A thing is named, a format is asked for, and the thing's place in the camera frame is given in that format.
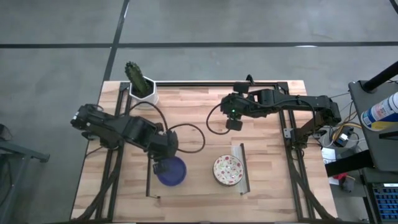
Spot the white blue spray can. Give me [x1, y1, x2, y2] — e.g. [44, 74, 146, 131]
[360, 92, 398, 132]

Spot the black aluminium table frame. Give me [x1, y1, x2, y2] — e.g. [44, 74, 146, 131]
[70, 80, 338, 222]

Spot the grey metal furniture frame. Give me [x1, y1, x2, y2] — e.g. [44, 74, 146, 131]
[0, 124, 50, 224]

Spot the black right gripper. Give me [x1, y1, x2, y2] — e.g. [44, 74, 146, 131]
[220, 82, 250, 132]

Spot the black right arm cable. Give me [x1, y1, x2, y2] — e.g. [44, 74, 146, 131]
[206, 103, 233, 136]

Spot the dark grey side cart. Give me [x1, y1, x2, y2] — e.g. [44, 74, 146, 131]
[348, 80, 398, 174]

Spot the green cactus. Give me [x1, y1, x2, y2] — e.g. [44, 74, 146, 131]
[124, 61, 153, 98]

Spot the black flat bar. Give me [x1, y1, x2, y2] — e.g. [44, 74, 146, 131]
[325, 149, 374, 177]

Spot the blue compartment organiser box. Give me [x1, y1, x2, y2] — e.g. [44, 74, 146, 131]
[371, 182, 398, 222]

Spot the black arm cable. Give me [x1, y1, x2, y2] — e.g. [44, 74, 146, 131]
[206, 103, 233, 136]
[127, 101, 206, 154]

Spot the white paper sheet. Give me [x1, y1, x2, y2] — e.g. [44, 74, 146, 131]
[321, 146, 338, 166]

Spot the green bowl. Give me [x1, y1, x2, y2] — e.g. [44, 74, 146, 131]
[212, 154, 245, 187]

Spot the purple plastic mini bowl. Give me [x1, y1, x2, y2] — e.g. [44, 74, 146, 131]
[154, 155, 188, 187]

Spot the white angular planter pot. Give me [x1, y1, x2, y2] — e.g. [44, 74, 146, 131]
[129, 77, 160, 106]

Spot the black pole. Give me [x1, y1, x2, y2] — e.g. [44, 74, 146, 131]
[363, 60, 398, 93]

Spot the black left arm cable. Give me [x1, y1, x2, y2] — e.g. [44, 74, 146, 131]
[127, 101, 206, 154]

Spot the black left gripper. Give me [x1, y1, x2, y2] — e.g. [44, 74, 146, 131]
[147, 130, 180, 175]

